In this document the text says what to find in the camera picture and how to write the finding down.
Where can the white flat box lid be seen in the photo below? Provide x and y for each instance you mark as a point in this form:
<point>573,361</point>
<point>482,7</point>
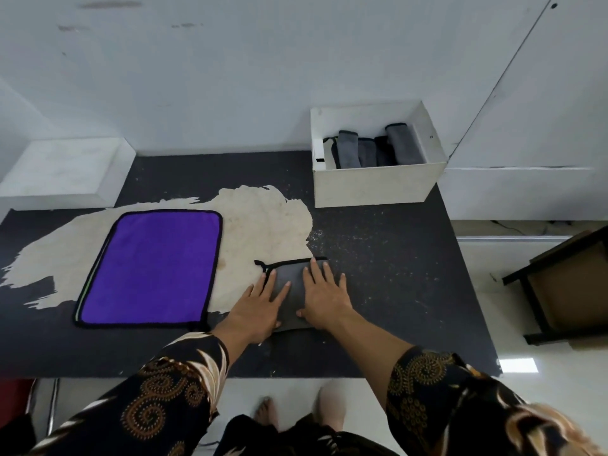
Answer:
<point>57,170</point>

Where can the person's foot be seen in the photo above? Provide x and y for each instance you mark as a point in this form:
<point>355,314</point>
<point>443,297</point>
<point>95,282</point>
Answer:
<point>267,413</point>
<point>331,406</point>

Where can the person's right forearm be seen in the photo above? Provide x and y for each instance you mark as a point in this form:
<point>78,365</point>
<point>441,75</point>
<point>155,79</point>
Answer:
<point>370,356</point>

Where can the person's left forearm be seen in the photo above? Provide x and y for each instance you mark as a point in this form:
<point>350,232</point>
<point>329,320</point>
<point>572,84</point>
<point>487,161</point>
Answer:
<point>237,349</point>

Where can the red chair with metal legs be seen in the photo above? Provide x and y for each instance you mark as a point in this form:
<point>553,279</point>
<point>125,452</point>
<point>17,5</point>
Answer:
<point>14,394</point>

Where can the black stool frame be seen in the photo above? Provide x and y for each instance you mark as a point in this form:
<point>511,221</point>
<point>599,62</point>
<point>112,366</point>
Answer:
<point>537,308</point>

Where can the person's dark trousers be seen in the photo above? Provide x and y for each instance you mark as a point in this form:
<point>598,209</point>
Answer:
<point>294,439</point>

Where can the person's right hand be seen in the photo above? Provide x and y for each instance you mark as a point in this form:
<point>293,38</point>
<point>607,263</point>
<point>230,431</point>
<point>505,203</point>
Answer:
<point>325,303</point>

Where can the person's left foot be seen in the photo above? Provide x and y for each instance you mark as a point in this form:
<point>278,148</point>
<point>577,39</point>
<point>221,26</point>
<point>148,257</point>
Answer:
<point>267,413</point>

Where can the person's patterned right sleeve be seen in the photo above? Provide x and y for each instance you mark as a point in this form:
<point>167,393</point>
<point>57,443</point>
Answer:
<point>465,408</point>

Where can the purple cloth black trim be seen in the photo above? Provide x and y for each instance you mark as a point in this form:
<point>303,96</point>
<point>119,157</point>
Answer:
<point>152,265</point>

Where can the metal floor rail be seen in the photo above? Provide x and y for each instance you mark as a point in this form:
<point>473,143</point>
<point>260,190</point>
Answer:
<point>513,238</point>

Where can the white box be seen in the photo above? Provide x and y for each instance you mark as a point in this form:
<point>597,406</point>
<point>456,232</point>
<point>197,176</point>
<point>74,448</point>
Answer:
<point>375,187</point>

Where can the person's right foot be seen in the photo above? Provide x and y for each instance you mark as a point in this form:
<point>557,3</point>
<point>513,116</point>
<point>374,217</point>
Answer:
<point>331,406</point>

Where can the person's patterned sleeve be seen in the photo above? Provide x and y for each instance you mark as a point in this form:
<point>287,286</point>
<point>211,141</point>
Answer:
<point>142,398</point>
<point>465,408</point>

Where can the person's patterned left sleeve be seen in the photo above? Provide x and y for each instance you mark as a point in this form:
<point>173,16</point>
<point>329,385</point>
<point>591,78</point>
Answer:
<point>142,398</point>

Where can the green microfibre cloth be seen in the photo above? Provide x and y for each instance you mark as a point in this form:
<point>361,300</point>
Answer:
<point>293,284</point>

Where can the person's left hand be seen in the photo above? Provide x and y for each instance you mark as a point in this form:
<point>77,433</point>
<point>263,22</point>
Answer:
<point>254,318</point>

